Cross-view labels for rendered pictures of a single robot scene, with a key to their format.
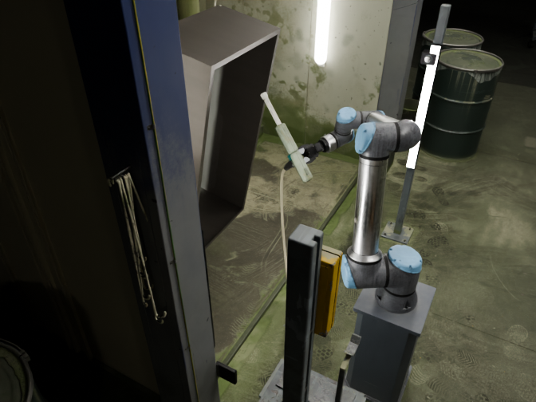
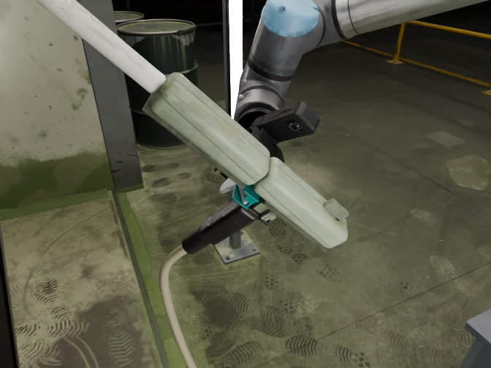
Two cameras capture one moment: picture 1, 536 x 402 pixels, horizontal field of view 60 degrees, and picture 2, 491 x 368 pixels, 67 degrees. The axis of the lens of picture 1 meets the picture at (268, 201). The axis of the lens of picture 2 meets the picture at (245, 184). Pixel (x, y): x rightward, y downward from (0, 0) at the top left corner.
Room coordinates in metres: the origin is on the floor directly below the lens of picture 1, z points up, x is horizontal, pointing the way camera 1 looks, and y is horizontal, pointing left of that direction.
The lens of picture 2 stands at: (1.76, 0.20, 1.35)
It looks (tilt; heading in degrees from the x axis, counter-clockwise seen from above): 32 degrees down; 306
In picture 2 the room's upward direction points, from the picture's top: straight up
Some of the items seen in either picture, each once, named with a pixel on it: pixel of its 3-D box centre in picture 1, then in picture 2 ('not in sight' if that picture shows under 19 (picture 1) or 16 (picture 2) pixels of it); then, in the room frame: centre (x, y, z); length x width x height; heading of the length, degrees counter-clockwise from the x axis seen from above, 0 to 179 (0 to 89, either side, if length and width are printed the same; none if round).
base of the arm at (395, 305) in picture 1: (397, 289); not in sight; (1.48, -0.59, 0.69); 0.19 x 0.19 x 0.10
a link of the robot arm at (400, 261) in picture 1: (400, 268); not in sight; (1.48, -0.58, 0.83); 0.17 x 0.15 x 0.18; 93
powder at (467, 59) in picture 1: (468, 61); (155, 28); (4.03, -1.77, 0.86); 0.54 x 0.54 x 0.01
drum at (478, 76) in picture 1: (457, 105); (163, 85); (4.02, -1.77, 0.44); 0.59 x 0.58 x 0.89; 166
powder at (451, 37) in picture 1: (452, 37); (109, 18); (4.67, -1.84, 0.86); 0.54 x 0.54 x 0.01
